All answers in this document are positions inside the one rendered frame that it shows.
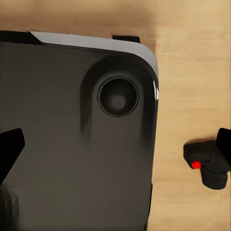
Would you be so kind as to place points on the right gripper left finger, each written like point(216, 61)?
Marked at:
point(12, 143)

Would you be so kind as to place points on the digital camera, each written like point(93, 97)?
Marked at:
point(214, 165)

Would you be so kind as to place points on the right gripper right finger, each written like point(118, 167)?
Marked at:
point(223, 143)

